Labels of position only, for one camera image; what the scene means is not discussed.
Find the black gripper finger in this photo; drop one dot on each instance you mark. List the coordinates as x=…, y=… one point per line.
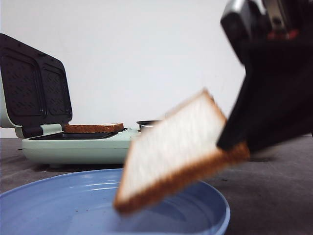
x=275, y=102

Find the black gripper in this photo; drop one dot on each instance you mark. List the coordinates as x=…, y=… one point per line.
x=244, y=21

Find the white bread slice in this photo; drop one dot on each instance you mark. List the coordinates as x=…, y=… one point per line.
x=103, y=128
x=175, y=152

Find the breakfast maker hinged lid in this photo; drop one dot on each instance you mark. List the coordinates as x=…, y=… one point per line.
x=33, y=89

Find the mint green breakfast maker base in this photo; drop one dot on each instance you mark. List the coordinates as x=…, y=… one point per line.
x=57, y=149

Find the left silver control knob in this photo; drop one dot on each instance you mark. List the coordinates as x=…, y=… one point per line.
x=146, y=127

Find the black round frying pan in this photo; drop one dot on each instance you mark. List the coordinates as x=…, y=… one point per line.
x=147, y=122

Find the blue round plate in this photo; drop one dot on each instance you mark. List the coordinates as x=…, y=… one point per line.
x=81, y=204

